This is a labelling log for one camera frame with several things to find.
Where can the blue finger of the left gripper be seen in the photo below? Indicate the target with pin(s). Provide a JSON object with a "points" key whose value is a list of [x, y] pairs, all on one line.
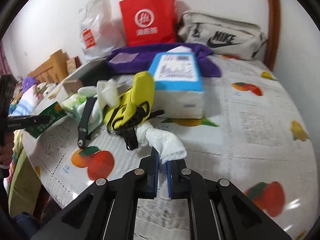
{"points": [[28, 120]]}

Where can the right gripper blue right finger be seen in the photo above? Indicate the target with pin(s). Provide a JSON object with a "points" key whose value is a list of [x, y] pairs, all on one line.
{"points": [[172, 178]]}

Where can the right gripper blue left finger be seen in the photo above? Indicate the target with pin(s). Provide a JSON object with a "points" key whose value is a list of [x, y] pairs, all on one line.
{"points": [[153, 171]]}

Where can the white tissue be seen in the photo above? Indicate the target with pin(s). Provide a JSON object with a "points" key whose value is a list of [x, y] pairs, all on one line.
{"points": [[165, 143]]}

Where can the green tea sachet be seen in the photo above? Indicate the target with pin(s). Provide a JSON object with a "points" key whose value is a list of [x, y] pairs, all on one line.
{"points": [[55, 112]]}

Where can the yellow black pouch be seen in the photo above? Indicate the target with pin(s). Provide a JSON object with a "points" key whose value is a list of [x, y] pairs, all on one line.
{"points": [[134, 107]]}

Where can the green pocket tissue pack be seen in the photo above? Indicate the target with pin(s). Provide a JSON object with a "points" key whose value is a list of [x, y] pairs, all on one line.
{"points": [[72, 103]]}

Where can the blue tissue pack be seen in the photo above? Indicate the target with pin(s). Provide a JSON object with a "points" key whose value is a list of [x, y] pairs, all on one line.
{"points": [[178, 87]]}

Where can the white cloth glove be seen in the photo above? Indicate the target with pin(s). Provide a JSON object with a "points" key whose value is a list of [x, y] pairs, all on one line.
{"points": [[106, 94]]}

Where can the dark green tea box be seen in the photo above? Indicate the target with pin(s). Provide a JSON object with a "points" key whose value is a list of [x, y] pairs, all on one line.
{"points": [[88, 74]]}

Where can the white foam sponge block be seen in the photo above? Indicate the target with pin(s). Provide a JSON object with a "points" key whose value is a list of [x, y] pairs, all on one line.
{"points": [[180, 49]]}

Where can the person's left hand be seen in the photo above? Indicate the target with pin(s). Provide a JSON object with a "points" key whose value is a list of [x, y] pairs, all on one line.
{"points": [[6, 149]]}

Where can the striped pillow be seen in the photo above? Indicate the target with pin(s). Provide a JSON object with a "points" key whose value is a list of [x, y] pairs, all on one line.
{"points": [[27, 103]]}

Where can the white plush toy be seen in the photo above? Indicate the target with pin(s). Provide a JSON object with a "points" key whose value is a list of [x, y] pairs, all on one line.
{"points": [[43, 89]]}

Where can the purple plush toy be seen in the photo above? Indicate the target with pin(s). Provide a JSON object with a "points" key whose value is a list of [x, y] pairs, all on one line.
{"points": [[28, 82]]}

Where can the wooden headboard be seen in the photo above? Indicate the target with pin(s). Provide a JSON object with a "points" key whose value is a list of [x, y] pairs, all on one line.
{"points": [[54, 70]]}

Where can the fruit print tablecloth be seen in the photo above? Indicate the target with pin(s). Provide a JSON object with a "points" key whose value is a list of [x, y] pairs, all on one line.
{"points": [[245, 138]]}

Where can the patterned book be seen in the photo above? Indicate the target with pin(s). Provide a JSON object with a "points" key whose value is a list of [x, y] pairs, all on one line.
{"points": [[73, 64]]}

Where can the purple towel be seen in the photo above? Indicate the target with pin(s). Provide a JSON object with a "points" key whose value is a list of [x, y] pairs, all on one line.
{"points": [[146, 55]]}

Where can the white Miniso plastic bag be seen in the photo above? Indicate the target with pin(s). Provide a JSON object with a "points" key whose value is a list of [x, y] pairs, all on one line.
{"points": [[99, 36]]}

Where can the red Haidilao paper bag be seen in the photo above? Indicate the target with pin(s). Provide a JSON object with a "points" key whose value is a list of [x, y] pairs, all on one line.
{"points": [[149, 21]]}

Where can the beige Nike waist bag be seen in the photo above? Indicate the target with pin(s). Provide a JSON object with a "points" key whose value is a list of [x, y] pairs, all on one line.
{"points": [[222, 35]]}

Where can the brown wooden door frame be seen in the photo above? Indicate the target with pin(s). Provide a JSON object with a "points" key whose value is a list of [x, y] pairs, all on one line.
{"points": [[274, 25]]}

